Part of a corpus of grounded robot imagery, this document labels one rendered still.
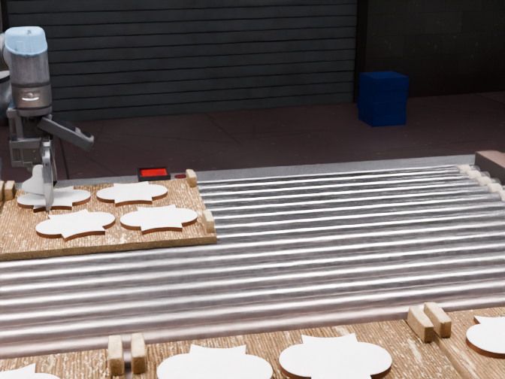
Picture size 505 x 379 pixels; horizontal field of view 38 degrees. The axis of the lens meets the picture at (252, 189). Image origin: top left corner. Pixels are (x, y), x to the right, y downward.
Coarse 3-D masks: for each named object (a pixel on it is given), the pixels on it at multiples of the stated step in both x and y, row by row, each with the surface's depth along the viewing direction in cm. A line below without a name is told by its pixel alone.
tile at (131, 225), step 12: (132, 216) 142; (144, 216) 142; (156, 216) 142; (168, 216) 142; (180, 216) 142; (192, 216) 142; (132, 228) 138; (144, 228) 136; (156, 228) 137; (168, 228) 137; (180, 228) 137
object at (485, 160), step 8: (480, 152) 182; (488, 152) 182; (496, 152) 182; (480, 160) 181; (488, 160) 177; (496, 160) 176; (504, 160) 176; (480, 168) 182; (488, 168) 178; (496, 168) 174; (504, 168) 170; (496, 176) 174; (504, 176) 171
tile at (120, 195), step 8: (120, 184) 160; (128, 184) 160; (136, 184) 160; (144, 184) 160; (152, 184) 160; (104, 192) 156; (112, 192) 156; (120, 192) 156; (128, 192) 156; (136, 192) 156; (144, 192) 156; (152, 192) 156; (160, 192) 156; (104, 200) 152; (112, 200) 152; (120, 200) 151; (128, 200) 151; (136, 200) 151; (144, 200) 151; (152, 200) 153
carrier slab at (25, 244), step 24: (24, 192) 159; (96, 192) 159; (168, 192) 159; (192, 192) 159; (0, 216) 145; (24, 216) 145; (120, 216) 145; (24, 240) 134; (48, 240) 134; (72, 240) 134; (96, 240) 134; (120, 240) 133; (144, 240) 133; (168, 240) 134; (192, 240) 135; (216, 240) 136
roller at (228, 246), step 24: (240, 240) 137; (264, 240) 138; (288, 240) 138; (312, 240) 139; (336, 240) 139; (360, 240) 140; (0, 264) 128; (24, 264) 129; (48, 264) 129; (72, 264) 130
